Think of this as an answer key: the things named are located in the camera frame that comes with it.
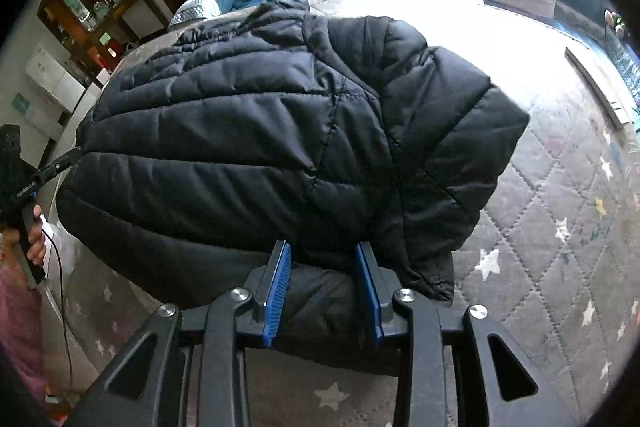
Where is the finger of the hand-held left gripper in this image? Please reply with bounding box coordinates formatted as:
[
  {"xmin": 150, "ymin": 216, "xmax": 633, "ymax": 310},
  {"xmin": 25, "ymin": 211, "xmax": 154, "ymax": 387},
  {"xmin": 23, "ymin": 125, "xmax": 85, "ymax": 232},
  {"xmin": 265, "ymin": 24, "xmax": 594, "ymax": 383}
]
[{"xmin": 37, "ymin": 146, "xmax": 84, "ymax": 186}]

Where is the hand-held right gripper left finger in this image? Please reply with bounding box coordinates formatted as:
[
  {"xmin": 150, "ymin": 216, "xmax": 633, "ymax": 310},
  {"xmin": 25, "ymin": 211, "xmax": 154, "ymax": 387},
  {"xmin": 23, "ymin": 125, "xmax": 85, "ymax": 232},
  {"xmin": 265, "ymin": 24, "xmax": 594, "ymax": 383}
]
[{"xmin": 65, "ymin": 239, "xmax": 294, "ymax": 427}]

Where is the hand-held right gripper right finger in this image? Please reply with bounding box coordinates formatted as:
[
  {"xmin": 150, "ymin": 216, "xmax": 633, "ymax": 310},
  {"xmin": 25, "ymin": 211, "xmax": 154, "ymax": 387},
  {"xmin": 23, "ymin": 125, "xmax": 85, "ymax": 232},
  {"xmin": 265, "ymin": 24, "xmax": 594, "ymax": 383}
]
[{"xmin": 353, "ymin": 241, "xmax": 581, "ymax": 427}]

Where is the black puffer jacket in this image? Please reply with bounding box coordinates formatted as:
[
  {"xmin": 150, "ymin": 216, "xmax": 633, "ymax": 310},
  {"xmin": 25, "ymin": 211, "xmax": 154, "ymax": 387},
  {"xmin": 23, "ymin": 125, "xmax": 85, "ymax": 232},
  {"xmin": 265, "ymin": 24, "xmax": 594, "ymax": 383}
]
[{"xmin": 56, "ymin": 0, "xmax": 531, "ymax": 379}]

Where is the person's left hand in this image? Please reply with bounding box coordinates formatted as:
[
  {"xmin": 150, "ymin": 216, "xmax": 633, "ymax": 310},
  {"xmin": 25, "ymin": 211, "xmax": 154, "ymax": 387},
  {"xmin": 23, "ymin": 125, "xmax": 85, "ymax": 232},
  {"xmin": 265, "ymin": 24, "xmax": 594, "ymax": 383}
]
[{"xmin": 25, "ymin": 204, "xmax": 47, "ymax": 264}]

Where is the white cabinet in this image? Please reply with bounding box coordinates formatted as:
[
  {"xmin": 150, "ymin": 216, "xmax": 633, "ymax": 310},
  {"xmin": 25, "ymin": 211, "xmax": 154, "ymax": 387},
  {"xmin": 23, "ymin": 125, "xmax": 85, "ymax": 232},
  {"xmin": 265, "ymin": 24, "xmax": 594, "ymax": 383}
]
[{"xmin": 24, "ymin": 44, "xmax": 87, "ymax": 142}]

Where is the person's pink clothing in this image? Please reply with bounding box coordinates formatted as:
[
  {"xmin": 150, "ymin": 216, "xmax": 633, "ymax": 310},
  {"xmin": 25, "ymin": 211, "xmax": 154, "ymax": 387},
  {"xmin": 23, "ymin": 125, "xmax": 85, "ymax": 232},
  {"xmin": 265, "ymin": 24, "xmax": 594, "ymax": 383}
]
[{"xmin": 0, "ymin": 227, "xmax": 57, "ymax": 425}]

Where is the wooden shelf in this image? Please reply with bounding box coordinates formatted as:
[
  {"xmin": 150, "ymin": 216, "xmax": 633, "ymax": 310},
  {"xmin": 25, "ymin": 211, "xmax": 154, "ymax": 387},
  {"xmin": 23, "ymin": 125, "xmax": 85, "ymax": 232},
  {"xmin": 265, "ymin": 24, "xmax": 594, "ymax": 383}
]
[{"xmin": 37, "ymin": 0, "xmax": 167, "ymax": 84}]

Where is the grey star quilt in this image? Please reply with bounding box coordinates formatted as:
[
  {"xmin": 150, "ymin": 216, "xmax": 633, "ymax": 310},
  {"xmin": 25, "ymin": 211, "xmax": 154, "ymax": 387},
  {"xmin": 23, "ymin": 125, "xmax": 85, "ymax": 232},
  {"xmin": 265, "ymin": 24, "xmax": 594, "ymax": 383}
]
[{"xmin": 42, "ymin": 0, "xmax": 640, "ymax": 427}]

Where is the grey patterned pillow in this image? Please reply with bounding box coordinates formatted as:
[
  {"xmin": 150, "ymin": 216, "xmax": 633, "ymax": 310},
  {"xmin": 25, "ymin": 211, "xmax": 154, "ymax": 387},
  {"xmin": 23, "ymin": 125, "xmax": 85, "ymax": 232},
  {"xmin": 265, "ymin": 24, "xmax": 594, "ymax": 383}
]
[{"xmin": 168, "ymin": 0, "xmax": 224, "ymax": 30}]

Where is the black cable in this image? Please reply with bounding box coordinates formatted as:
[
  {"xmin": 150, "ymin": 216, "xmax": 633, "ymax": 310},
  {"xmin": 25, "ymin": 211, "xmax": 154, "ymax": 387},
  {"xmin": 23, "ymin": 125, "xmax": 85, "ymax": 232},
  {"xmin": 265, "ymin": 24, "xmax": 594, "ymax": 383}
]
[{"xmin": 40, "ymin": 222, "xmax": 77, "ymax": 389}]

